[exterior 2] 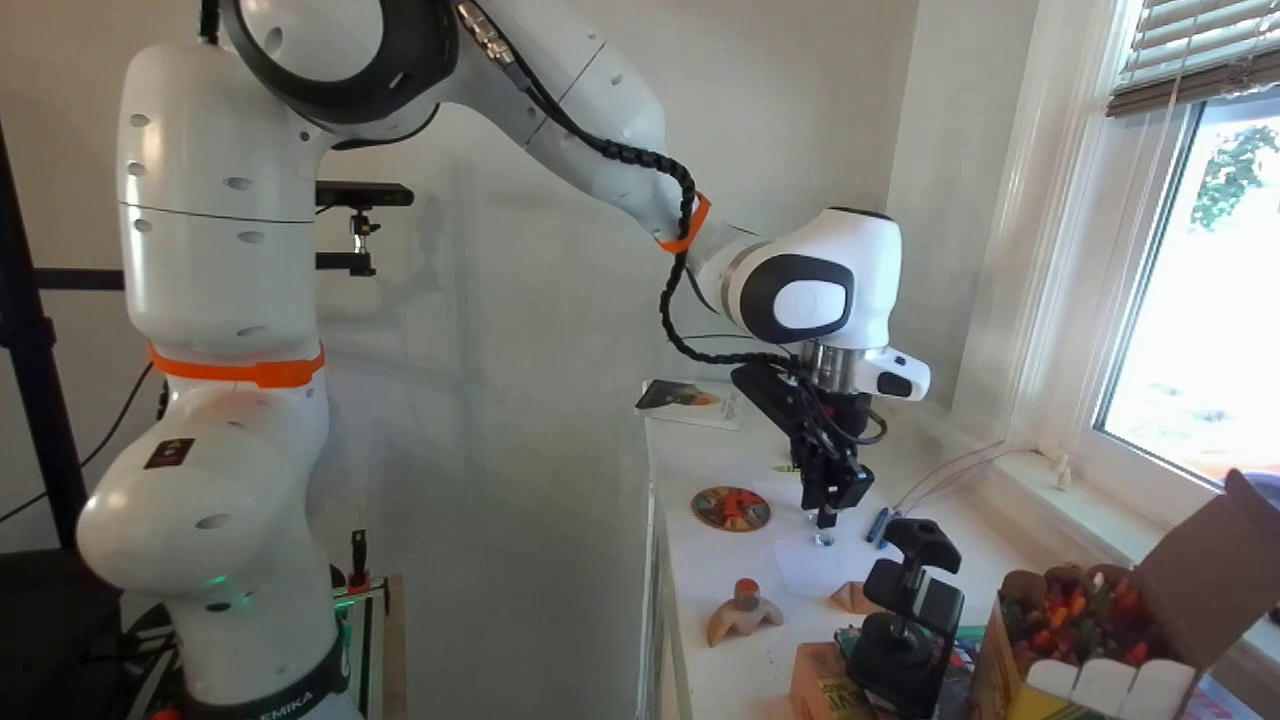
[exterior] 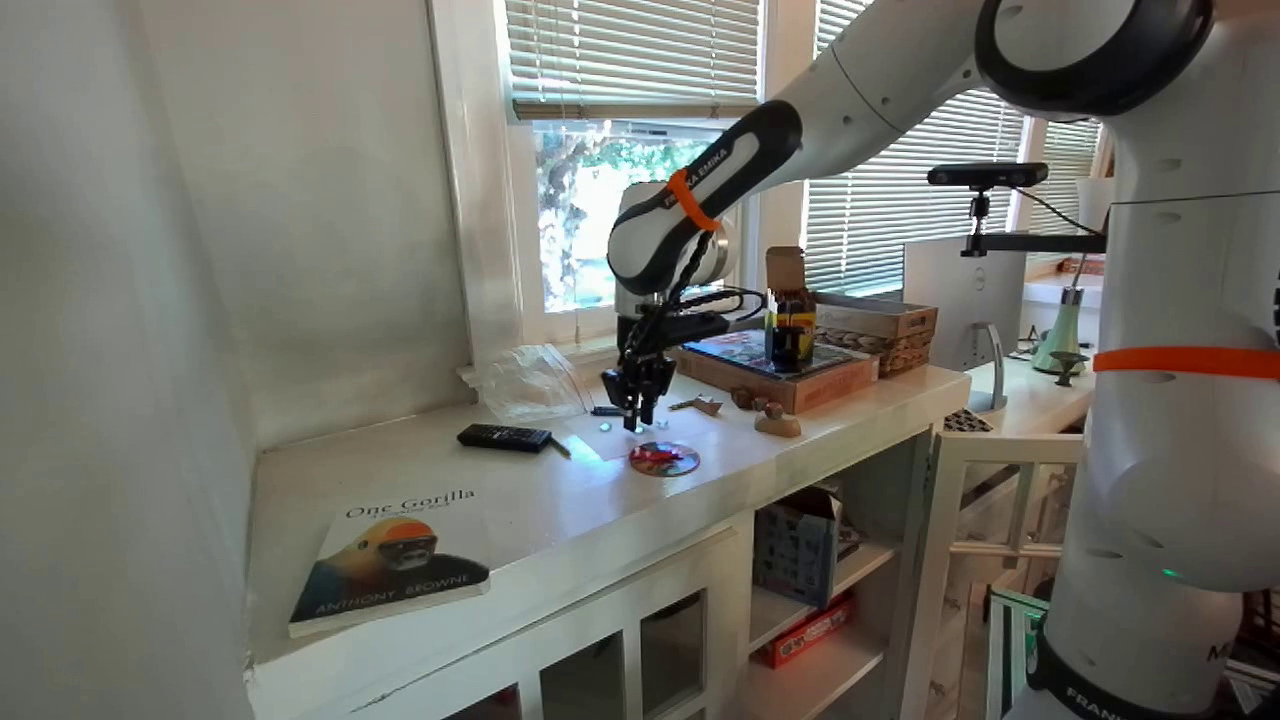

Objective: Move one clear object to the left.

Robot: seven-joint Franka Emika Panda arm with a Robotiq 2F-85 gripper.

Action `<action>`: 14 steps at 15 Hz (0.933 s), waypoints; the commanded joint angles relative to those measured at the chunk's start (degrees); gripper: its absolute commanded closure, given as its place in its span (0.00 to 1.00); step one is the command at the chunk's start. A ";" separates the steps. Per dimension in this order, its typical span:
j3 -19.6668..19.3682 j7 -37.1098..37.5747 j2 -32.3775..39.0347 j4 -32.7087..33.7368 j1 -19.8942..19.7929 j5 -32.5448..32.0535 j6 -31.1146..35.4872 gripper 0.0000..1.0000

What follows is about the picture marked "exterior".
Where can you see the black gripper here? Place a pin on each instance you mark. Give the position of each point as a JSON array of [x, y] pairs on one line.
[[645, 355]]

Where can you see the small clear object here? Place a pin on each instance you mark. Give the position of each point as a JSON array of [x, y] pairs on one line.
[[640, 428]]

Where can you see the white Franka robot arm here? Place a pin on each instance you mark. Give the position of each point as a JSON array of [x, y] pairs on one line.
[[1172, 400]]

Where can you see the small dark woven object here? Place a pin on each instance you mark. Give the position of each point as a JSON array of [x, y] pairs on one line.
[[961, 422]]

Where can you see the small key bunch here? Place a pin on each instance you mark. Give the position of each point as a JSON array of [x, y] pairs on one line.
[[692, 407]]

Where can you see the small wooden figurine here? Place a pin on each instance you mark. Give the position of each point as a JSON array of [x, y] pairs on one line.
[[776, 424], [745, 399]]

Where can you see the clear plastic packaging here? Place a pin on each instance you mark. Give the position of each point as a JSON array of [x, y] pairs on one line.
[[526, 382]]

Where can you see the black remote control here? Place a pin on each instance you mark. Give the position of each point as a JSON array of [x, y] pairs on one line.
[[507, 437]]

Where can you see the flat brown box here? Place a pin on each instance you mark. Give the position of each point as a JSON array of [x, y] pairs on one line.
[[783, 382]]

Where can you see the open cardboard box colourful items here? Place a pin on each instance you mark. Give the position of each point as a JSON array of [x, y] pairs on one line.
[[788, 326]]

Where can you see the white cabinet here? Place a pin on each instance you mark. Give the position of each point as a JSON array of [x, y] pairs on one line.
[[602, 614]]

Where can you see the grey storage crate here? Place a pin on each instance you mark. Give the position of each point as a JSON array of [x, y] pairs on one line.
[[798, 549]]

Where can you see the wicker basket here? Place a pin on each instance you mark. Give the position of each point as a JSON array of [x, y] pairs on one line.
[[886, 337]]

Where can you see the white framed window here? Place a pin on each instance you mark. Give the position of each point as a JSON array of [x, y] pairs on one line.
[[481, 200]]

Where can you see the red flat box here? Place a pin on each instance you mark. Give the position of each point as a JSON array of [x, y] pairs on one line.
[[806, 634]]

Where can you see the bird cover book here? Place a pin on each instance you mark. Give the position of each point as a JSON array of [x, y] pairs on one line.
[[384, 562]]

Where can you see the white computer monitor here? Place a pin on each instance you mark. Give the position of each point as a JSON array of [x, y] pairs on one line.
[[943, 302]]

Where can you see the white window blind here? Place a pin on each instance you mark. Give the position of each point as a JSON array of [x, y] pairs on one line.
[[905, 215], [626, 53]]

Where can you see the white side shelf unit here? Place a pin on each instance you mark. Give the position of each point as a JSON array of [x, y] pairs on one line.
[[943, 562]]

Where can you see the mint green desk item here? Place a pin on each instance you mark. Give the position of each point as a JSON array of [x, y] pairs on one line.
[[1061, 332]]

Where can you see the green framed board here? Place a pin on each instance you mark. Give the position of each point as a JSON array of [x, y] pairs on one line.
[[1001, 643]]

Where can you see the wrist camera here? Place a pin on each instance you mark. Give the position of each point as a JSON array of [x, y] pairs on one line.
[[700, 326]]

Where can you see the black stereo camera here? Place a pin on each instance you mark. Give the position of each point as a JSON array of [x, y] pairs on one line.
[[985, 175]]

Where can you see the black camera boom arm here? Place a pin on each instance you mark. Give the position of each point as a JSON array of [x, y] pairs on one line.
[[1043, 241]]

